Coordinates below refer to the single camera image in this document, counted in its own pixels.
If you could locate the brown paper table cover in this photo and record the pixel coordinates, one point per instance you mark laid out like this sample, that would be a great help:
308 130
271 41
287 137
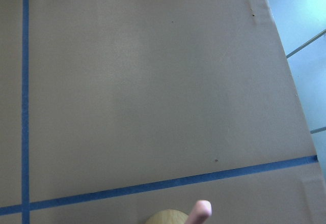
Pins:
113 110

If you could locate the pink chopstick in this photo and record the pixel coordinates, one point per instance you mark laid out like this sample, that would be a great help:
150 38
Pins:
201 211

